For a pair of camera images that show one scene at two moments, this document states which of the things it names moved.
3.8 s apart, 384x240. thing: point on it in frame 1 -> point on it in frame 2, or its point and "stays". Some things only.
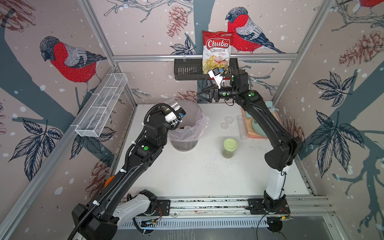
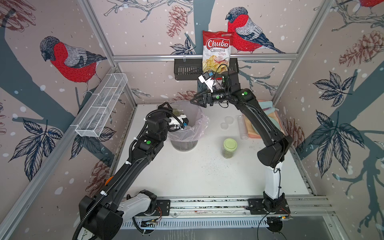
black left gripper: (172, 126) -> (168, 105)
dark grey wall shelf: (191, 69) stays
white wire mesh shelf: (93, 121) stays
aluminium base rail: (305, 206) stays
